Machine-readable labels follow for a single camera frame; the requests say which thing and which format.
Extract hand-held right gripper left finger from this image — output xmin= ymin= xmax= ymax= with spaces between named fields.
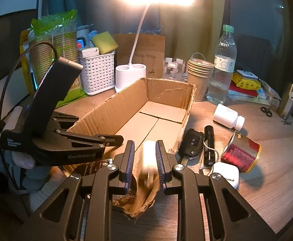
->
xmin=16 ymin=140 xmax=136 ymax=241

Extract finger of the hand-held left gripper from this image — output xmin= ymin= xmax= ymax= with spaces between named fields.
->
xmin=54 ymin=129 xmax=124 ymax=154
xmin=50 ymin=112 xmax=80 ymax=129

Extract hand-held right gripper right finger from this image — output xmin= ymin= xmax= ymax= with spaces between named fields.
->
xmin=155 ymin=140 xmax=283 ymax=241

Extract white cylindrical object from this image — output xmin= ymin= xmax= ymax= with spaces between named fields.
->
xmin=142 ymin=141 xmax=160 ymax=187

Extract black car key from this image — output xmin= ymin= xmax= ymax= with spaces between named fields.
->
xmin=178 ymin=128 xmax=205 ymax=165

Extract brown cardboard box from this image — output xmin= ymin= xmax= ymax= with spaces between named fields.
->
xmin=66 ymin=77 xmax=197 ymax=219

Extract black flashlight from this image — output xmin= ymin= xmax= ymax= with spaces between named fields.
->
xmin=203 ymin=125 xmax=216 ymax=167

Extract red tin can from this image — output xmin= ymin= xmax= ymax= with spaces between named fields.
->
xmin=220 ymin=130 xmax=262 ymax=174

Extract person's left hand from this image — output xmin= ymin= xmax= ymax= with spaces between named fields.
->
xmin=1 ymin=106 xmax=36 ymax=170

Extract green bag of paper cups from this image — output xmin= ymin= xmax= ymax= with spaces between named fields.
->
xmin=28 ymin=9 xmax=87 ymax=105

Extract yellow bag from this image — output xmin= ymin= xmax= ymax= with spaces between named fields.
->
xmin=19 ymin=30 xmax=34 ymax=94

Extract white plastic basket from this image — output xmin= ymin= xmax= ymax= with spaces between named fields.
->
xmin=78 ymin=48 xmax=116 ymax=96

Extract small white box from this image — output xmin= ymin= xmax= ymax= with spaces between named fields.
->
xmin=78 ymin=47 xmax=100 ymax=57

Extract red and blue device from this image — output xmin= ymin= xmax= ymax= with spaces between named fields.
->
xmin=76 ymin=37 xmax=87 ymax=50

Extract clear plastic container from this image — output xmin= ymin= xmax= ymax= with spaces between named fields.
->
xmin=76 ymin=25 xmax=92 ymax=39

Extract white earbuds case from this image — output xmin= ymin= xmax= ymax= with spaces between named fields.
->
xmin=210 ymin=162 xmax=240 ymax=189

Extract blue plastic item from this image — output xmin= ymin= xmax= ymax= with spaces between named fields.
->
xmin=87 ymin=30 xmax=98 ymax=44

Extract yellow green sponge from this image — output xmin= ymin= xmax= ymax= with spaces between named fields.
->
xmin=90 ymin=31 xmax=119 ymax=55

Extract white desk lamp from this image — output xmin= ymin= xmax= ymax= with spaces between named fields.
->
xmin=108 ymin=0 xmax=197 ymax=94

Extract white pill bottle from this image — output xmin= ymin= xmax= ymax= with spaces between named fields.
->
xmin=213 ymin=103 xmax=245 ymax=131

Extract stack of brown paper cups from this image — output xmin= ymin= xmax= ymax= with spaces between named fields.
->
xmin=187 ymin=57 xmax=215 ymax=102

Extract clear water bottle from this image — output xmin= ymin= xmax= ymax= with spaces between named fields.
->
xmin=206 ymin=24 xmax=238 ymax=105

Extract brown cardboard lamp package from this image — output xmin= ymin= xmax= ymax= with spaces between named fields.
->
xmin=114 ymin=34 xmax=166 ymax=80

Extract red packet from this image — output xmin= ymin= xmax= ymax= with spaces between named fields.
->
xmin=228 ymin=82 xmax=259 ymax=97

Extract small black scissors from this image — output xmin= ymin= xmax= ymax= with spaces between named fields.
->
xmin=260 ymin=106 xmax=273 ymax=118

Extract yellow tissue pack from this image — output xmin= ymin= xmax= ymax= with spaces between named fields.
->
xmin=233 ymin=73 xmax=261 ymax=91

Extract white square device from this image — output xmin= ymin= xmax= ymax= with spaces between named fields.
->
xmin=236 ymin=69 xmax=258 ymax=81

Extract pile of papers and packets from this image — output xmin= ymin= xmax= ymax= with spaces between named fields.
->
xmin=228 ymin=79 xmax=281 ymax=106

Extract green curtain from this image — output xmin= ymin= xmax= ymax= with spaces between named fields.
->
xmin=46 ymin=0 xmax=227 ymax=64

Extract gold metal object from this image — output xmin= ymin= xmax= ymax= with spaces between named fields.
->
xmin=278 ymin=81 xmax=293 ymax=125

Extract dark chair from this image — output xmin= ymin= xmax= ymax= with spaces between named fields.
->
xmin=233 ymin=34 xmax=270 ymax=74

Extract black braided cable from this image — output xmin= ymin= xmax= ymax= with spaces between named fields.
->
xmin=0 ymin=41 xmax=62 ymax=156

